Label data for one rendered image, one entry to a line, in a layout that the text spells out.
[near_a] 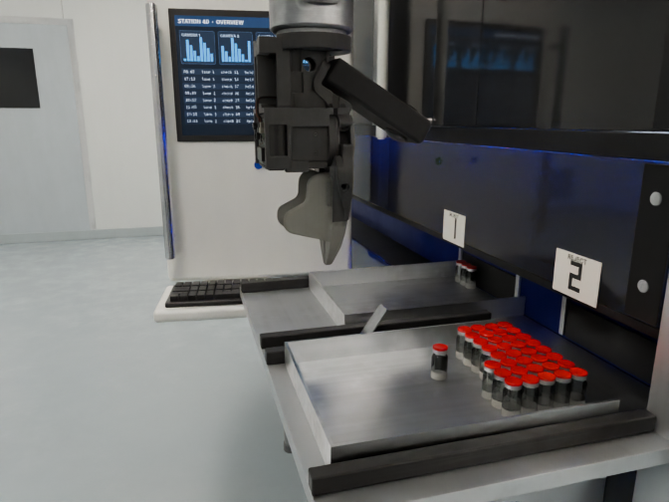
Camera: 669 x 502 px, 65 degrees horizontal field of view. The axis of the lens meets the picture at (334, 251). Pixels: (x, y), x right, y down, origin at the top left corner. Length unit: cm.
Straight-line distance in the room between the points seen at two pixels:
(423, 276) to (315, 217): 72
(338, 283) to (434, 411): 52
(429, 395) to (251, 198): 86
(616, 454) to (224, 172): 108
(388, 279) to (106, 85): 508
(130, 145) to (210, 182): 457
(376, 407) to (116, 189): 548
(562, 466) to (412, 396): 19
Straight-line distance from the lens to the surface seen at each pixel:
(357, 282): 114
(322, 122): 48
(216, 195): 142
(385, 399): 69
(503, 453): 61
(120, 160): 598
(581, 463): 64
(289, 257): 145
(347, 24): 50
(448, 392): 72
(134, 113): 595
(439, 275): 121
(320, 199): 49
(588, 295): 76
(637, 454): 68
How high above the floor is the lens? 122
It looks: 14 degrees down
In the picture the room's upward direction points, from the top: straight up
